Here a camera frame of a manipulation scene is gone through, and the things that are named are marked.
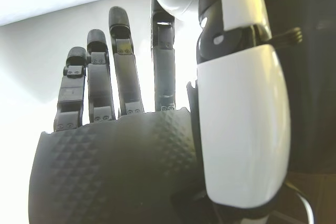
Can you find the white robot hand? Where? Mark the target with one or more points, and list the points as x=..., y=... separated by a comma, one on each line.
x=118, y=169

